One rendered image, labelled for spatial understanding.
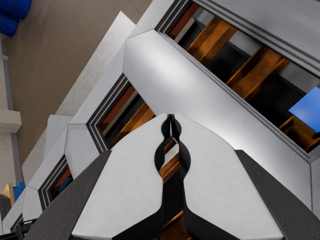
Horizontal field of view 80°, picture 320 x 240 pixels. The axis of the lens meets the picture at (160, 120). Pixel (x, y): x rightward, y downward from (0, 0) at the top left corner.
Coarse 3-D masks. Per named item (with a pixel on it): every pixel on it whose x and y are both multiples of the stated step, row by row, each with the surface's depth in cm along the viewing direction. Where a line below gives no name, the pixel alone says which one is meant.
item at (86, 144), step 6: (84, 138) 76; (90, 138) 74; (78, 144) 78; (84, 144) 76; (90, 144) 73; (78, 150) 77; (84, 150) 75; (90, 150) 73; (72, 156) 79; (78, 156) 77; (84, 156) 74; (72, 162) 78; (78, 162) 76; (72, 168) 78
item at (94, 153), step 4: (96, 148) 71; (92, 152) 72; (96, 152) 71; (88, 156) 73; (92, 156) 72; (96, 156) 70; (84, 160) 74; (88, 160) 73; (92, 160) 71; (80, 164) 75; (84, 164) 74; (88, 164) 72; (80, 168) 75; (84, 168) 73; (76, 172) 76; (80, 172) 74; (72, 176) 77; (76, 176) 75
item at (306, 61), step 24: (192, 0) 61; (168, 24) 65; (240, 24) 49; (288, 48) 42; (312, 72) 40; (96, 120) 78; (264, 120) 44; (96, 144) 72; (288, 144) 39; (48, 192) 92
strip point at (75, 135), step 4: (72, 132) 82; (76, 132) 80; (80, 132) 78; (84, 132) 77; (72, 136) 81; (76, 136) 80; (80, 136) 78; (72, 140) 81; (76, 140) 79; (68, 144) 82; (72, 144) 80; (76, 144) 79; (68, 148) 82; (72, 148) 80; (68, 152) 81; (68, 156) 81
